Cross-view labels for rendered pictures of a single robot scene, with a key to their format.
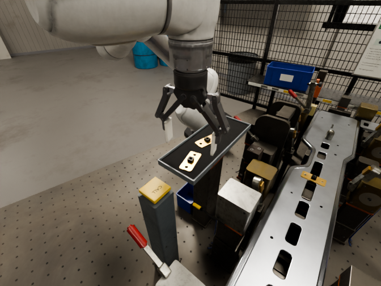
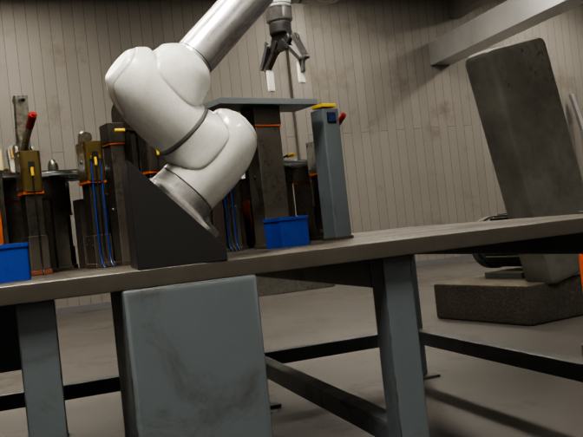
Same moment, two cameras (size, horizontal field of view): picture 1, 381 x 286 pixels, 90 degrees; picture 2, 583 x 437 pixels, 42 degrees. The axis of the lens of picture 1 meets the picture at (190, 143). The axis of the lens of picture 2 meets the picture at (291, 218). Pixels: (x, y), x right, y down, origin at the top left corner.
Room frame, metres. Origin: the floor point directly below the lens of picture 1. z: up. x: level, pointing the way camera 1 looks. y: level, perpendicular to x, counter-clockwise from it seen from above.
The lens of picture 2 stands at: (2.81, 0.68, 0.76)
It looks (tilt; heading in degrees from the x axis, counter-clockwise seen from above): 1 degrees up; 197
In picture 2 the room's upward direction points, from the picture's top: 6 degrees counter-clockwise
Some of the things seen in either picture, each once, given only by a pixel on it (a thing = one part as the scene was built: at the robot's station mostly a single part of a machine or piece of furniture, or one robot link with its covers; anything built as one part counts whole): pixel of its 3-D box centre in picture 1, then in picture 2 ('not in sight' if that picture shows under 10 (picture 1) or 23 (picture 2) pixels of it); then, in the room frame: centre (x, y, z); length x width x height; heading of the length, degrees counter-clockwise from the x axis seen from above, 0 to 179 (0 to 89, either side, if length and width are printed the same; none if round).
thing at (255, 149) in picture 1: (246, 184); (212, 191); (0.56, -0.25, 0.90); 0.05 x 0.05 x 0.40; 52
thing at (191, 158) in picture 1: (190, 159); not in sight; (0.43, 0.00, 1.17); 0.08 x 0.04 x 0.01; 155
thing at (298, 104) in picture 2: (210, 142); (258, 105); (0.53, -0.07, 1.16); 0.37 x 0.14 x 0.02; 142
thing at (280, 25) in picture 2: (190, 88); (281, 36); (0.43, 0.00, 1.39); 0.08 x 0.07 x 0.09; 65
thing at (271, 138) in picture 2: (206, 186); (266, 177); (0.53, -0.07, 0.92); 0.10 x 0.08 x 0.45; 142
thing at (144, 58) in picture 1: (156, 45); not in sight; (5.91, 0.94, 0.53); 1.37 x 0.84 x 1.06; 125
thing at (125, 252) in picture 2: not in sight; (118, 194); (0.81, -0.44, 0.91); 0.07 x 0.05 x 0.42; 52
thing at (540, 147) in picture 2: not in sight; (516, 183); (-2.59, 0.70, 0.89); 1.09 x 1.07 x 1.79; 128
